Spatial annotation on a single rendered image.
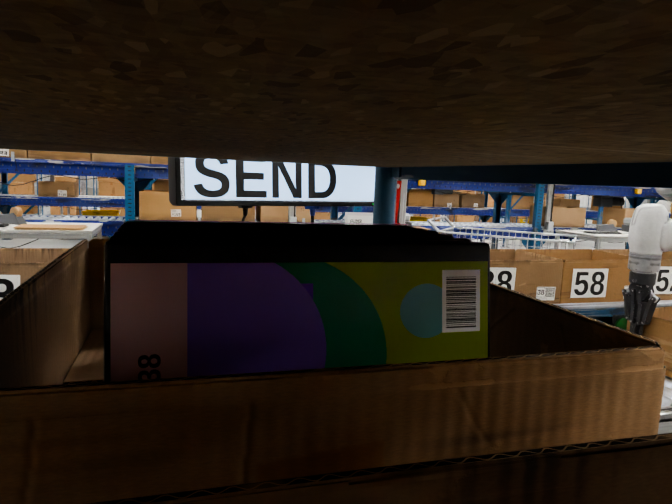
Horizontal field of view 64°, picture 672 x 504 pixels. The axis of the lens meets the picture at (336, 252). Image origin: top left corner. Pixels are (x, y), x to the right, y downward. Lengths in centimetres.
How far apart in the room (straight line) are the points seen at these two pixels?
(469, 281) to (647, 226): 162
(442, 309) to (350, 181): 91
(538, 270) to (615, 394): 180
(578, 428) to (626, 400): 3
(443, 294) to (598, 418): 9
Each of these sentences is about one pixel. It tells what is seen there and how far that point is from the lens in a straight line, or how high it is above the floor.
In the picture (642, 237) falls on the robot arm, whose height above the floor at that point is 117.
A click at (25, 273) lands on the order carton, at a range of 168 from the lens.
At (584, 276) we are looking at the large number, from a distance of 220.
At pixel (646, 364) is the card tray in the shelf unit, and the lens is 28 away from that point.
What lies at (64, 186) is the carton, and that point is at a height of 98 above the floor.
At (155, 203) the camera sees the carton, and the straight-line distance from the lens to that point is 592.
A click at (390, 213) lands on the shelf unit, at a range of 65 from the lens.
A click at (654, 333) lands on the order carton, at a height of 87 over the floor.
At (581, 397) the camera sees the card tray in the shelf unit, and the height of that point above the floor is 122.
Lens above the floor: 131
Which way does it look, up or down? 8 degrees down
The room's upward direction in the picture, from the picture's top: 2 degrees clockwise
